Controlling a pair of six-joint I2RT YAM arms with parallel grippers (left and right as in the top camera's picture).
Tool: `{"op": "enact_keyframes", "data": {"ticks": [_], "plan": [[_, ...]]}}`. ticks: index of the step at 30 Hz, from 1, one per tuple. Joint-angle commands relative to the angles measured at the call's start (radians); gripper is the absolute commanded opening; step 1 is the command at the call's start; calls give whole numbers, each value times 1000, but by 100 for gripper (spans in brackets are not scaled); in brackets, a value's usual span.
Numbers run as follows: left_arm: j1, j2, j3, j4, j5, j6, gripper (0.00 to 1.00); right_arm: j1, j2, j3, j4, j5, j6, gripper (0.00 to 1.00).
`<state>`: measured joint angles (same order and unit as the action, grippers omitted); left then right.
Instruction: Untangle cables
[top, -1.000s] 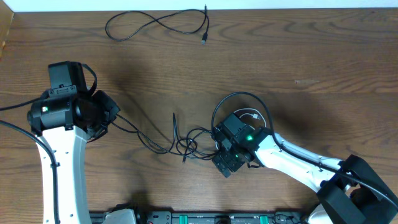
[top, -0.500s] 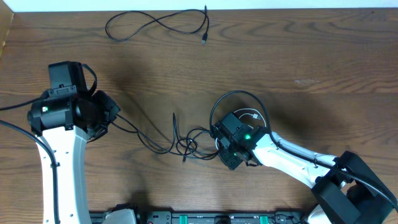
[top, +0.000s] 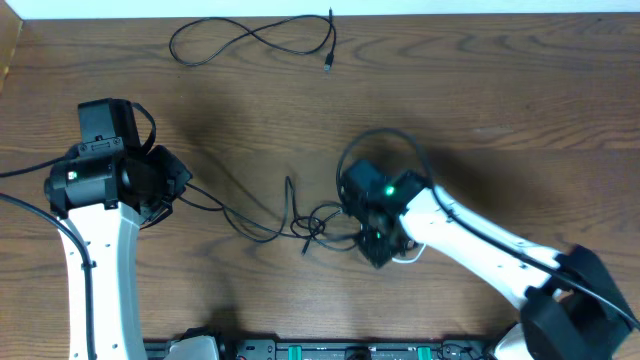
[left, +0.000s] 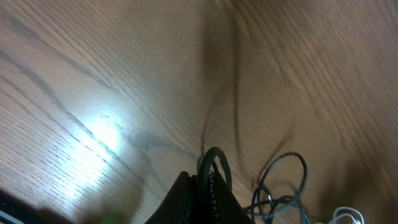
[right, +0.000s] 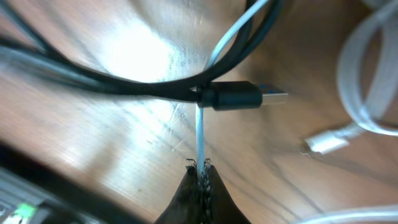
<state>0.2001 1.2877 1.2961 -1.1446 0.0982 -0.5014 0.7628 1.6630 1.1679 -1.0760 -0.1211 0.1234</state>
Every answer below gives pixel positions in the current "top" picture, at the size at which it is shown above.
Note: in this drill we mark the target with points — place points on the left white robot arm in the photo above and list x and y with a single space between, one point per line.
108 188

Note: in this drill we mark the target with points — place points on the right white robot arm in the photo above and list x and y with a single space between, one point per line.
569 305

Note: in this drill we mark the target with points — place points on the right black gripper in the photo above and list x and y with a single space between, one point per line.
377 256

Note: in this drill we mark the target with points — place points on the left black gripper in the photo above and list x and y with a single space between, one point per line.
180 174

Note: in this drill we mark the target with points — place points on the cardboard box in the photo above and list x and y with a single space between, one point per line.
10 30

